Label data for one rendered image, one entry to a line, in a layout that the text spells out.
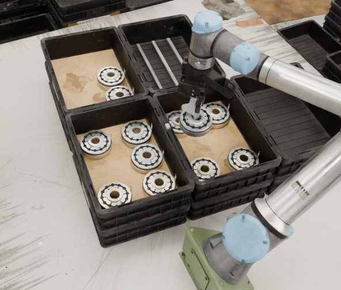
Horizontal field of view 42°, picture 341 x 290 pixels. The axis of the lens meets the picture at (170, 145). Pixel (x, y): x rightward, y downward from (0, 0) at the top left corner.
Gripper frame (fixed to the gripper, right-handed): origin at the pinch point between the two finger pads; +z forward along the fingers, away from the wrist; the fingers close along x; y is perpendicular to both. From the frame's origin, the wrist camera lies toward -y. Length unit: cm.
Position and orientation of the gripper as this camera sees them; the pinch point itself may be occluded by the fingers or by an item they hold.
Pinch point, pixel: (199, 112)
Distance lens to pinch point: 142.2
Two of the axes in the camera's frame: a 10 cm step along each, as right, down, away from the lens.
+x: -2.7, 7.4, -6.2
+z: -0.8, 6.2, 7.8
